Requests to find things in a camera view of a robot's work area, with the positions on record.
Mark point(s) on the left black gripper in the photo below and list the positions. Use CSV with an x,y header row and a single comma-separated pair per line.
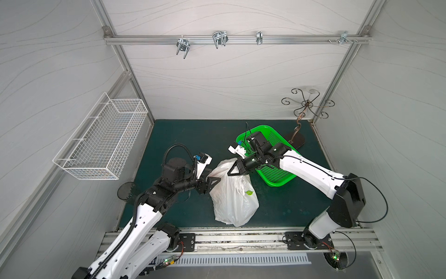
x,y
202,185

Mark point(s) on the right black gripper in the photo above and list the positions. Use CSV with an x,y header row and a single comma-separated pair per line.
x,y
242,165

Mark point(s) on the white plastic bag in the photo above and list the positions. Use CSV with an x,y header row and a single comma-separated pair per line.
x,y
234,198

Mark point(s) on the green plastic basket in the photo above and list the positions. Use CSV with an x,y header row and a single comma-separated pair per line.
x,y
273,177

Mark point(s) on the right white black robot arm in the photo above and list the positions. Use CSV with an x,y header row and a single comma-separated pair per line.
x,y
346,192

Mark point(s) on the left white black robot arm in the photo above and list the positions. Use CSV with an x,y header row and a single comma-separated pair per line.
x,y
129,254

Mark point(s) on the bronze ornate hook stand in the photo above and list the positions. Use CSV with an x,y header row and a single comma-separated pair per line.
x,y
295,138

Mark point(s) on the dark green table mat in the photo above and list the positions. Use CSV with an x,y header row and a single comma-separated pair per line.
x,y
293,205

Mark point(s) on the white vented strip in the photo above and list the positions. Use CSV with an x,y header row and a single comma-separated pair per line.
x,y
251,259

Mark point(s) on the metal loop hook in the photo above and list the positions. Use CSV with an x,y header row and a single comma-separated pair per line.
x,y
220,38

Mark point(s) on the left metal clamp hook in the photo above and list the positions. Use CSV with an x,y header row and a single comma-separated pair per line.
x,y
183,45

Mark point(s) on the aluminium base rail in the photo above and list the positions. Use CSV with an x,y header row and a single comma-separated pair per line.
x,y
230,240

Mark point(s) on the white wire basket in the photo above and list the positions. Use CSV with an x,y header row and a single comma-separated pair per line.
x,y
100,146

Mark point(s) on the small metal bracket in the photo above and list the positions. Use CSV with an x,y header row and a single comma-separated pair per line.
x,y
259,38

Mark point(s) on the horizontal aluminium rail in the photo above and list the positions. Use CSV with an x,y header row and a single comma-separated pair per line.
x,y
232,39

